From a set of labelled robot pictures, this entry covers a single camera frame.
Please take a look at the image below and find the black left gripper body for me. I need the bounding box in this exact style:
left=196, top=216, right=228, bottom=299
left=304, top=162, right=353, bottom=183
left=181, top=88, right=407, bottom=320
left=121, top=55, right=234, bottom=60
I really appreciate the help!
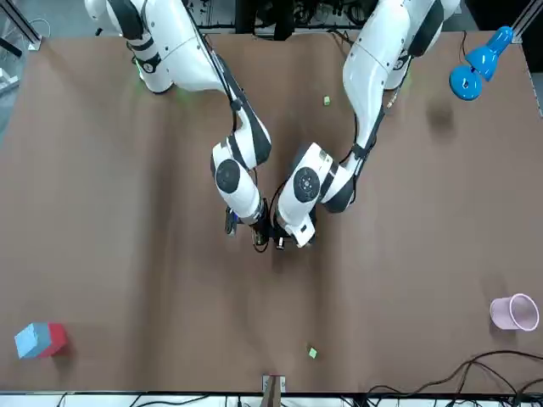
left=271, top=219, right=294, bottom=242

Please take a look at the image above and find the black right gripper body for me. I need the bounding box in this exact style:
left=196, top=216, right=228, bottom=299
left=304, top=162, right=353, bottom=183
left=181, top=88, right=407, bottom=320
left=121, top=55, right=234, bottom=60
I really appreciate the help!
left=249, top=210, right=274, bottom=239

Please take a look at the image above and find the person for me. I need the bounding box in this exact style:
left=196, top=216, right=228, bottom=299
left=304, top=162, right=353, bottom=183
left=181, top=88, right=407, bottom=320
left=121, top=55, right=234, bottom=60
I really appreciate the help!
left=234, top=0, right=298, bottom=42

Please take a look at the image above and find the large red block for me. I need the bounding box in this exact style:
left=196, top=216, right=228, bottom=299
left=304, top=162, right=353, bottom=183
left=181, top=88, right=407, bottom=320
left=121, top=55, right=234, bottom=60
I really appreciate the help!
left=45, top=322, right=69, bottom=357

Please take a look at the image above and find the pink translucent plastic cup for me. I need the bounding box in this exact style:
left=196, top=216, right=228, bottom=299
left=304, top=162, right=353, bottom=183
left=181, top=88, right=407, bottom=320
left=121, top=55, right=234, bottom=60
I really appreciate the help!
left=490, top=293, right=540, bottom=332

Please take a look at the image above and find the large light blue block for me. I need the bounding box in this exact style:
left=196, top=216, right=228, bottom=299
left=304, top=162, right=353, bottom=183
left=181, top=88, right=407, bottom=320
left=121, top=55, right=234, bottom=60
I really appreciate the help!
left=14, top=322, right=53, bottom=360

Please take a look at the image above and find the blue desk lamp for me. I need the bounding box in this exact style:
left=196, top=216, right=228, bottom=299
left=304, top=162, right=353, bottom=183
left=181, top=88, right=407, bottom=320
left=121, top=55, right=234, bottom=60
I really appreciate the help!
left=449, top=25, right=515, bottom=102

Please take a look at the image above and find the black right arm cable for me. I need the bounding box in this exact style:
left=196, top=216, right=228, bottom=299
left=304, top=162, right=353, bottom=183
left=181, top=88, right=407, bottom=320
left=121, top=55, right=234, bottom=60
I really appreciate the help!
left=197, top=29, right=251, bottom=132

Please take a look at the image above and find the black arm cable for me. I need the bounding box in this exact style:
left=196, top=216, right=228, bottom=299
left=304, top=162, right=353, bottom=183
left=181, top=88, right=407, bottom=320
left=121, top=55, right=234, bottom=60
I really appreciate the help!
left=345, top=95, right=389, bottom=200
left=197, top=29, right=251, bottom=132

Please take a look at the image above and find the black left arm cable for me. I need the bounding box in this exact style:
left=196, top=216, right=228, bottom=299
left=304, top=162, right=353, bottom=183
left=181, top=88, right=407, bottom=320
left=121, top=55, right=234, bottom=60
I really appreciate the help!
left=345, top=95, right=389, bottom=200

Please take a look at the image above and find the aluminium frame post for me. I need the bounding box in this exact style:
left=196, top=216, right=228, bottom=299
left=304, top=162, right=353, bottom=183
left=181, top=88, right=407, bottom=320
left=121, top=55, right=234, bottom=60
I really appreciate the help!
left=511, top=0, right=543, bottom=43
left=261, top=373, right=286, bottom=407
left=0, top=0, right=43, bottom=52

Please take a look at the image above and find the black table cable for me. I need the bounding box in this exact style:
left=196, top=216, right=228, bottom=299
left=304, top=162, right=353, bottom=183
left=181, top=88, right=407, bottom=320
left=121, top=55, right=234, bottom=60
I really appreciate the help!
left=364, top=349, right=543, bottom=407

